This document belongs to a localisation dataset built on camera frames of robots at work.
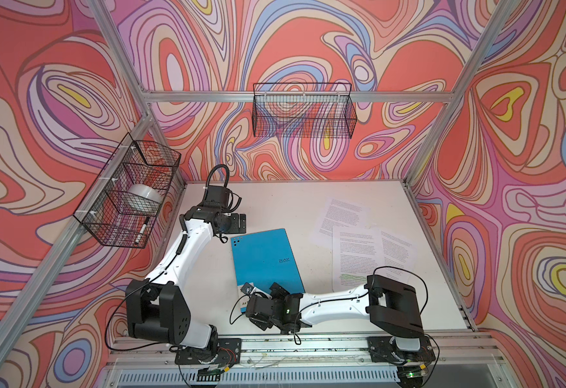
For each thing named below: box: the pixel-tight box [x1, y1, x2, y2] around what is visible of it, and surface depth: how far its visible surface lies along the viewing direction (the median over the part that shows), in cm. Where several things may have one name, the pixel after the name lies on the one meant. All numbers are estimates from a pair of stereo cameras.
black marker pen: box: [135, 216, 151, 245], surface depth 74 cm
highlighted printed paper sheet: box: [331, 226, 385, 293], surface depth 98 cm
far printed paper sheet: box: [318, 198, 376, 240], surface depth 110 cm
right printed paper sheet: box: [379, 228, 418, 283], surface depth 97 cm
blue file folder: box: [230, 227, 306, 294], surface depth 95 cm
